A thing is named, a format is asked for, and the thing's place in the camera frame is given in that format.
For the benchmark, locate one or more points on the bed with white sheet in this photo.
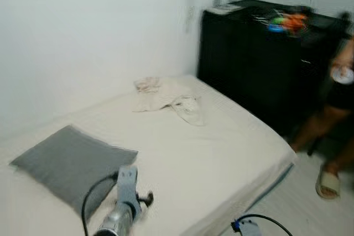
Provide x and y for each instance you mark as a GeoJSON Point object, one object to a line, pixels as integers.
{"type": "Point", "coordinates": [210, 153]}

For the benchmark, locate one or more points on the crumpled beige cloth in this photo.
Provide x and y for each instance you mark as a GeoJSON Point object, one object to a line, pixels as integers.
{"type": "Point", "coordinates": [166, 98]}

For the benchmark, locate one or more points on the black dresser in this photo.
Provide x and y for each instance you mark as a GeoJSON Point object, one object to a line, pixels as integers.
{"type": "Point", "coordinates": [249, 70]}

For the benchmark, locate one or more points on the beige slipper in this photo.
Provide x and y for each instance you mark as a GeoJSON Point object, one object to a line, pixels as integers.
{"type": "Point", "coordinates": [329, 183]}

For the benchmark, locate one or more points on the person in black shorts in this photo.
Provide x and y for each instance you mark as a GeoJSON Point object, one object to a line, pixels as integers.
{"type": "Point", "coordinates": [326, 117]}

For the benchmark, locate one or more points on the round white object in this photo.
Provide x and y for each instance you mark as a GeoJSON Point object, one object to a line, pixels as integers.
{"type": "Point", "coordinates": [343, 74]}

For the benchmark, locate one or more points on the flat white paper pad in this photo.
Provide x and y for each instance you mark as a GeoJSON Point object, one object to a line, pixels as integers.
{"type": "Point", "coordinates": [224, 9]}

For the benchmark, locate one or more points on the colourful toy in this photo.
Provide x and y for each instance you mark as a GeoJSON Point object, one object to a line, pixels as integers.
{"type": "Point", "coordinates": [287, 22]}

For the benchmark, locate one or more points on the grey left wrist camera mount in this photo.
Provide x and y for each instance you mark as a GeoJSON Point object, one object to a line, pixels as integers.
{"type": "Point", "coordinates": [127, 186]}

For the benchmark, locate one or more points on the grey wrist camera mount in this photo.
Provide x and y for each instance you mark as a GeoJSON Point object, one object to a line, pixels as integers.
{"type": "Point", "coordinates": [127, 186]}
{"type": "Point", "coordinates": [249, 229]}

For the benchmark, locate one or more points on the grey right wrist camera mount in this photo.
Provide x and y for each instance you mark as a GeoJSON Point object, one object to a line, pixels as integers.
{"type": "Point", "coordinates": [249, 229]}

